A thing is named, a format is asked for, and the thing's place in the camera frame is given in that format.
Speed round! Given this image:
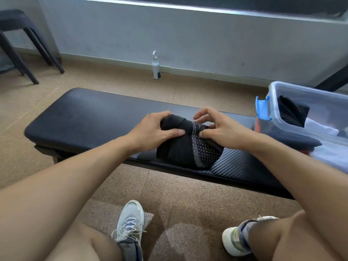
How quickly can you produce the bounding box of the person's left leg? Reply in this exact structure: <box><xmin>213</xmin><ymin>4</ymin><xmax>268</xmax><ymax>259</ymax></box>
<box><xmin>45</xmin><ymin>219</ymin><xmax>122</xmax><ymax>261</ymax></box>

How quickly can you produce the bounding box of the person's right leg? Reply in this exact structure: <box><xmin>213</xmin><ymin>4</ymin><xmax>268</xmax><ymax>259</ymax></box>
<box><xmin>248</xmin><ymin>210</ymin><xmax>339</xmax><ymax>261</ymax></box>

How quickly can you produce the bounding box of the white sneaker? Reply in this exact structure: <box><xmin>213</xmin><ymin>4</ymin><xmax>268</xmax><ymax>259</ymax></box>
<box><xmin>222</xmin><ymin>216</ymin><xmax>280</xmax><ymax>257</ymax></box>
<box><xmin>111</xmin><ymin>200</ymin><xmax>147</xmax><ymax>244</ymax></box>

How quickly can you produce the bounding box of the grey left sock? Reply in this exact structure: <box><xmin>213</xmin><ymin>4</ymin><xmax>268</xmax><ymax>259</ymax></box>
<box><xmin>117</xmin><ymin>239</ymin><xmax>144</xmax><ymax>261</ymax></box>

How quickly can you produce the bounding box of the person's right forearm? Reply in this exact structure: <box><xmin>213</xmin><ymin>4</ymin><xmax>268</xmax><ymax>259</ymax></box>
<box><xmin>253</xmin><ymin>132</ymin><xmax>348</xmax><ymax>261</ymax></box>

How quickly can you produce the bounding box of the dark navy cloth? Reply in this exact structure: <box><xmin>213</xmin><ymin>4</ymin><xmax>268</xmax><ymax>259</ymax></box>
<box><xmin>257</xmin><ymin>118</ymin><xmax>323</xmax><ymax>152</ymax></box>

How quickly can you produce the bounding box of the white right sneaker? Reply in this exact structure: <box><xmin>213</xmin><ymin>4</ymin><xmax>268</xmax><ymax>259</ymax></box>
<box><xmin>222</xmin><ymin>216</ymin><xmax>280</xmax><ymax>257</ymax></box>

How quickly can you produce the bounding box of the blue bin latch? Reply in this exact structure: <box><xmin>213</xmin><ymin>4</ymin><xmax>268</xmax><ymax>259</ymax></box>
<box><xmin>255</xmin><ymin>96</ymin><xmax>271</xmax><ymax>121</ymax></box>

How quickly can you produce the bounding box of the black table leg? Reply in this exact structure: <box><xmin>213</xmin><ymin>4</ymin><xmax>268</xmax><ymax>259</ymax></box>
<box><xmin>314</xmin><ymin>64</ymin><xmax>348</xmax><ymax>93</ymax></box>

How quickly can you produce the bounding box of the black padded bench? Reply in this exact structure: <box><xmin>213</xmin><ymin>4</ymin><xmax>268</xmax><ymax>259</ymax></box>
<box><xmin>24</xmin><ymin>88</ymin><xmax>296</xmax><ymax>200</ymax></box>

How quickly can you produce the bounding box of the clear plastic storage bin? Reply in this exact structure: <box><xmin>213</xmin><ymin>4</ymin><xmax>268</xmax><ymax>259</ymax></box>
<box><xmin>268</xmin><ymin>81</ymin><xmax>348</xmax><ymax>175</ymax></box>

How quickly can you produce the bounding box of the white left sneaker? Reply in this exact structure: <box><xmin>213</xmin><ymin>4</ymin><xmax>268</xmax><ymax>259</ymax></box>
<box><xmin>111</xmin><ymin>200</ymin><xmax>147</xmax><ymax>244</ymax></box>

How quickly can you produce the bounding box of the black grey dotted sock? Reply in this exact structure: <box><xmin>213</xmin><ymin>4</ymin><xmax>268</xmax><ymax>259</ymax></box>
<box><xmin>156</xmin><ymin>114</ymin><xmax>225</xmax><ymax>169</ymax></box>

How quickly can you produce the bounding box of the person's left forearm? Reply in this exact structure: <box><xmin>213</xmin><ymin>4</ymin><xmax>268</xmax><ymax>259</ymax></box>
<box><xmin>0</xmin><ymin>134</ymin><xmax>136</xmax><ymax>261</ymax></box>

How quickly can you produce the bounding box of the black stool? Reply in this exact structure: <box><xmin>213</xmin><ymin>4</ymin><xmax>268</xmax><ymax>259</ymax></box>
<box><xmin>0</xmin><ymin>9</ymin><xmax>65</xmax><ymax>85</ymax></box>

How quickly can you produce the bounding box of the dark window frame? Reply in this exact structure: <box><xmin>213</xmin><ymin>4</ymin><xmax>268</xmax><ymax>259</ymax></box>
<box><xmin>61</xmin><ymin>0</ymin><xmax>348</xmax><ymax>17</ymax></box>

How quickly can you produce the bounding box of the grey right sock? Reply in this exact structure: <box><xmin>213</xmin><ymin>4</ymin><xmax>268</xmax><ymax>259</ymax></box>
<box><xmin>239</xmin><ymin>219</ymin><xmax>258</xmax><ymax>251</ymax></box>

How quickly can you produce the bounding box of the person's left hand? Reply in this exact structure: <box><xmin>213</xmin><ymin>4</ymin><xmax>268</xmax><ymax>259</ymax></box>
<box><xmin>126</xmin><ymin>111</ymin><xmax>186</xmax><ymax>155</ymax></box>

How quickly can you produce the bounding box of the person's right hand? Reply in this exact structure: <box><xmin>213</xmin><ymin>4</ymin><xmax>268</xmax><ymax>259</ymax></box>
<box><xmin>193</xmin><ymin>107</ymin><xmax>261</xmax><ymax>154</ymax></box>

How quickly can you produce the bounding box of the black garment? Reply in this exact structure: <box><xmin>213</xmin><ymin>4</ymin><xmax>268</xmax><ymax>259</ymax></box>
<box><xmin>277</xmin><ymin>95</ymin><xmax>310</xmax><ymax>128</ymax></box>

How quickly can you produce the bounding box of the white spray bottle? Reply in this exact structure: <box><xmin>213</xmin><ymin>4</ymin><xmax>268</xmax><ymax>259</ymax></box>
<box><xmin>152</xmin><ymin>51</ymin><xmax>161</xmax><ymax>80</ymax></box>

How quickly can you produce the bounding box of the person's leg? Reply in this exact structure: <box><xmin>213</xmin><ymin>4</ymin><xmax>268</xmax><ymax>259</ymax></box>
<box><xmin>45</xmin><ymin>219</ymin><xmax>122</xmax><ymax>261</ymax></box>
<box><xmin>248</xmin><ymin>210</ymin><xmax>339</xmax><ymax>261</ymax></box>

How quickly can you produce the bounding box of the white garment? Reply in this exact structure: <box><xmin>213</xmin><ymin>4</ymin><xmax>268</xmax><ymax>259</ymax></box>
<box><xmin>304</xmin><ymin>117</ymin><xmax>340</xmax><ymax>136</ymax></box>

